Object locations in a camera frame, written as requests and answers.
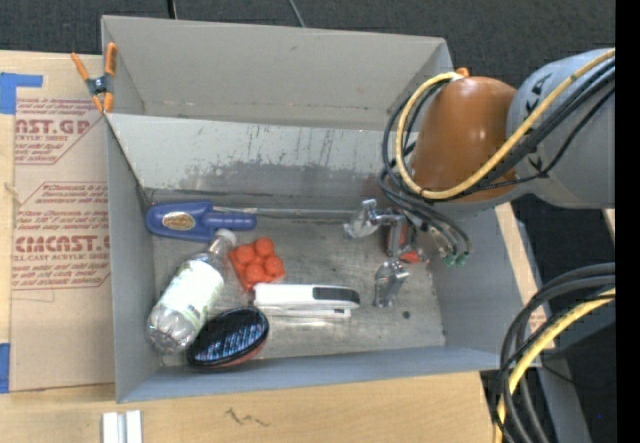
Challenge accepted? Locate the clear plastic bottle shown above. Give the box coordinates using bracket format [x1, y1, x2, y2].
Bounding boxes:
[144, 228, 239, 355]

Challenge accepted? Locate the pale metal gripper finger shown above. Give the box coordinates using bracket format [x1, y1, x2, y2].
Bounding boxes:
[343, 198, 402, 239]
[371, 259, 411, 309]

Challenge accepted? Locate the white and black stapler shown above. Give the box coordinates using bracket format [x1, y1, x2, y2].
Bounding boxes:
[251, 282, 362, 320]

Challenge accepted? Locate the brown cardboard board, red print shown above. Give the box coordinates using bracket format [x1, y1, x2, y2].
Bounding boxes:
[0, 49, 118, 394]

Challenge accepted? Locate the blue plastic handled tool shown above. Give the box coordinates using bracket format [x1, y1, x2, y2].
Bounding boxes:
[145, 200, 258, 243]

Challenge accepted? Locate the grey metal bin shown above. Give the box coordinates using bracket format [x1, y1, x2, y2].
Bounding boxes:
[99, 14, 545, 405]

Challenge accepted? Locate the black oval brush, red rim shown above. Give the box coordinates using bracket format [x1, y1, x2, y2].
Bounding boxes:
[185, 306, 271, 372]

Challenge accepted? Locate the orange four-stud toy block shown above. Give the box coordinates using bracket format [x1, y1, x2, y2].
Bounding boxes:
[228, 237, 287, 293]

